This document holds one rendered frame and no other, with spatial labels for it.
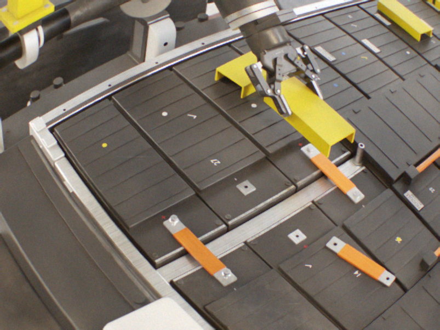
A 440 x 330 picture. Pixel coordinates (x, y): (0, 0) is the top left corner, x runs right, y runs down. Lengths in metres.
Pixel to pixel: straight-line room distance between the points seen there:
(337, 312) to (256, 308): 0.13
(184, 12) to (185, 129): 0.91
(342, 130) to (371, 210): 0.15
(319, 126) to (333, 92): 0.22
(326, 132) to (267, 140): 0.13
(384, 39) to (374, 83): 0.21
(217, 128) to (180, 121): 0.06
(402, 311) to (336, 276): 0.16
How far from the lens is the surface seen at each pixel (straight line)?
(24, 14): 1.02
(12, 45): 1.05
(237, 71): 1.50
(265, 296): 1.20
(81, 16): 1.11
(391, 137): 1.48
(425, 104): 1.60
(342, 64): 1.63
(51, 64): 2.17
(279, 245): 1.28
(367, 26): 1.80
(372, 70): 1.65
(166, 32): 1.68
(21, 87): 2.17
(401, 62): 1.71
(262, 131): 1.43
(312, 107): 1.37
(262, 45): 1.35
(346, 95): 1.55
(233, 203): 1.32
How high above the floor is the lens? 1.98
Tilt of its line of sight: 46 degrees down
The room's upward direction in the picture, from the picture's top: 7 degrees clockwise
